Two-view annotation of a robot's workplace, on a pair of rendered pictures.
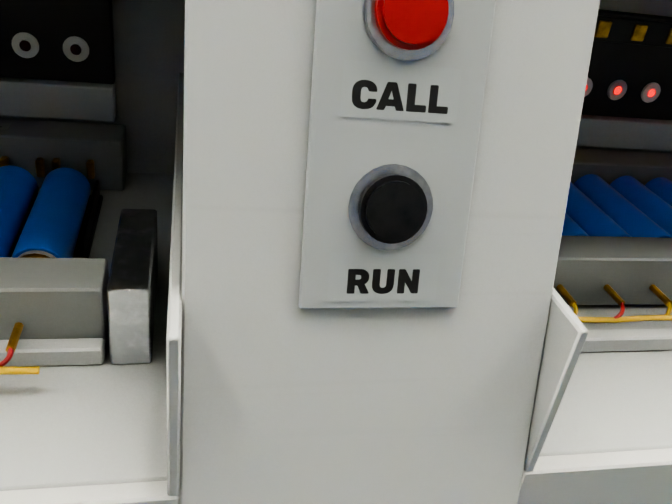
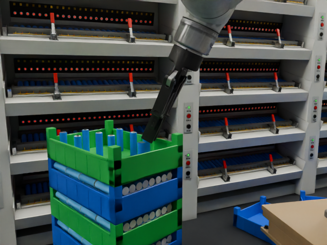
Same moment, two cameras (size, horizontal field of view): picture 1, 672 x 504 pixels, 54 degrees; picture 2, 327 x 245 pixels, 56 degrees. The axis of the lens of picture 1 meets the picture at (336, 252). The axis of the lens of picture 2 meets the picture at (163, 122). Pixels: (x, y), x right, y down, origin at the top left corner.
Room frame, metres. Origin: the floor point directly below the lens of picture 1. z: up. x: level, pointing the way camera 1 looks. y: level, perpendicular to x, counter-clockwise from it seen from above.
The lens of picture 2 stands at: (-1.20, 0.99, 0.63)
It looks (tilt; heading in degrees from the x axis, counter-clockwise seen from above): 9 degrees down; 350
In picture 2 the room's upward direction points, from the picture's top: straight up
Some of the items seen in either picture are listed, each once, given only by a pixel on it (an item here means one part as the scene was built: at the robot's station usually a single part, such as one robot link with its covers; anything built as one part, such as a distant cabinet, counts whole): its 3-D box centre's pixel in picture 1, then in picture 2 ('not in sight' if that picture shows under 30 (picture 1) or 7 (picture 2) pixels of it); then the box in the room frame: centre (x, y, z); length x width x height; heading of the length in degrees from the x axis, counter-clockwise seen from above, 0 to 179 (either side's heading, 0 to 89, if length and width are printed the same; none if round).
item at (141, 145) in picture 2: not in sight; (141, 156); (-0.53, 0.91, 0.44); 0.02 x 0.02 x 0.06
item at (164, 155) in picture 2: not in sight; (111, 146); (-0.44, 0.98, 0.44); 0.30 x 0.20 x 0.08; 34
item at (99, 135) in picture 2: not in sight; (99, 144); (-0.39, 1.01, 0.44); 0.02 x 0.02 x 0.06
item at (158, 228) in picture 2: not in sight; (113, 206); (-0.44, 0.98, 0.28); 0.30 x 0.20 x 0.08; 34
